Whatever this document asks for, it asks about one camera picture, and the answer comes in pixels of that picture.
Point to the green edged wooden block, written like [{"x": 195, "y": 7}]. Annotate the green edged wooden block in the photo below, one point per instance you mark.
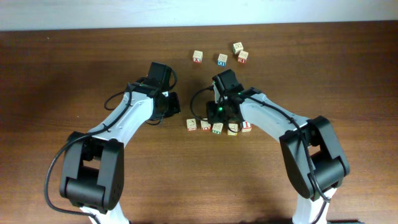
[{"x": 217, "y": 128}]

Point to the yellow edged wooden block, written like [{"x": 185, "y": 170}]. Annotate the yellow edged wooden block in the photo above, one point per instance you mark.
[{"x": 233, "y": 129}]

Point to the red letter I block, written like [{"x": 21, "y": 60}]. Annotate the red letter I block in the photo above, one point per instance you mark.
[{"x": 246, "y": 126}]

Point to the red edged picture block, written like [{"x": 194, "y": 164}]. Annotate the red edged picture block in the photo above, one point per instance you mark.
[{"x": 191, "y": 124}]

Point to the plain top wooden block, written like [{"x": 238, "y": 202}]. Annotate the plain top wooden block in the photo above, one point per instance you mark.
[{"x": 237, "y": 47}]

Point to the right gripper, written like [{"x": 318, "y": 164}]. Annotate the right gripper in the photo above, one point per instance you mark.
[{"x": 212, "y": 117}]

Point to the blue edged wooden block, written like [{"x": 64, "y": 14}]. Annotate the blue edged wooden block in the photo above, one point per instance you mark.
[{"x": 222, "y": 60}]

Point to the red letter X block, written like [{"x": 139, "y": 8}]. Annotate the red letter X block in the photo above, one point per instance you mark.
[{"x": 197, "y": 56}]

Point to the red letter U block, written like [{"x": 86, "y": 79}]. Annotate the red letter U block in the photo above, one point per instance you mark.
[{"x": 205, "y": 125}]

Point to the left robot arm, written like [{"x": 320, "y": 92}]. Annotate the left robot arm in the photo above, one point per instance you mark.
[{"x": 93, "y": 165}]

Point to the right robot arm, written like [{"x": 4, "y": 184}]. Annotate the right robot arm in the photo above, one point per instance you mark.
[{"x": 313, "y": 156}]

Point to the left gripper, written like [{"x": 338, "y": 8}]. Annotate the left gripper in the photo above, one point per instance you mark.
[{"x": 175, "y": 108}]

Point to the red letter K block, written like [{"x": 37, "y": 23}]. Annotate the red letter K block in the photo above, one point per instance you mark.
[{"x": 243, "y": 56}]

